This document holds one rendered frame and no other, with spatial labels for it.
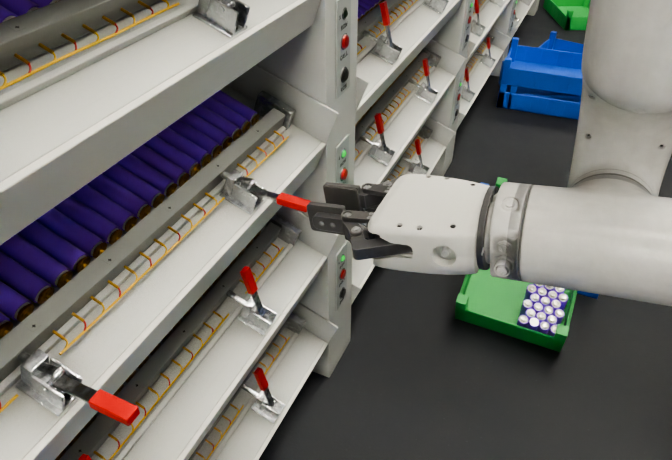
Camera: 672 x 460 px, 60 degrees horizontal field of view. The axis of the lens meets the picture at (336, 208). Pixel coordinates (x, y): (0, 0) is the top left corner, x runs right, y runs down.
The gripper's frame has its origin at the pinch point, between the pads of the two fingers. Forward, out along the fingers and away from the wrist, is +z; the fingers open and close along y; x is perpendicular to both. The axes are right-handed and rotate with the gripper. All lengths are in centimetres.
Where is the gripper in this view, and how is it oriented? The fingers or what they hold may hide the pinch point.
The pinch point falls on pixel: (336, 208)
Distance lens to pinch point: 58.2
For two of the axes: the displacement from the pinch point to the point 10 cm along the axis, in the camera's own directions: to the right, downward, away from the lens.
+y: 4.2, -5.5, 7.2
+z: -9.0, -1.2, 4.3
